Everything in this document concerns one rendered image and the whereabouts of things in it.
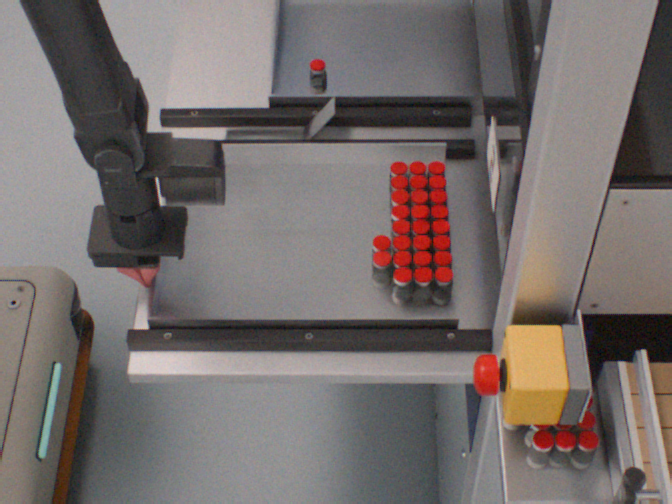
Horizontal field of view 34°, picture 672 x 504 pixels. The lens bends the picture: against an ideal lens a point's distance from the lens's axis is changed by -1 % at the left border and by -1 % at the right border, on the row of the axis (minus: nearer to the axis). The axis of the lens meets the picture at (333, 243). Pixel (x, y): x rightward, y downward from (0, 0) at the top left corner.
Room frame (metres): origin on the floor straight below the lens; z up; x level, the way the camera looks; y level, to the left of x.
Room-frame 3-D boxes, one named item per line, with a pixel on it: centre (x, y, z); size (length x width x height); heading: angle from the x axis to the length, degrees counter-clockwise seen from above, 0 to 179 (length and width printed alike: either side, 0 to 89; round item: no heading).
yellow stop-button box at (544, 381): (0.55, -0.20, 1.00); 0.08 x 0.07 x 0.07; 88
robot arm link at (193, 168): (0.75, 0.17, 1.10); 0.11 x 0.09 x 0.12; 90
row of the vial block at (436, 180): (0.80, -0.12, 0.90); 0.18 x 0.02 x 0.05; 179
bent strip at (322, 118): (0.98, 0.06, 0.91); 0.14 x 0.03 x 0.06; 89
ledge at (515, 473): (0.53, -0.24, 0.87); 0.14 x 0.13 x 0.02; 88
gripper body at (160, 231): (0.74, 0.21, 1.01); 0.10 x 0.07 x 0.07; 89
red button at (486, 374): (0.55, -0.15, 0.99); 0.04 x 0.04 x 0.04; 88
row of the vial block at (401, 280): (0.80, -0.08, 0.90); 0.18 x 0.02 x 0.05; 178
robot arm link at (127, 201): (0.74, 0.20, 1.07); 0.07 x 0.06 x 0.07; 90
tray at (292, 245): (0.81, 0.03, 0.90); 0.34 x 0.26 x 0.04; 88
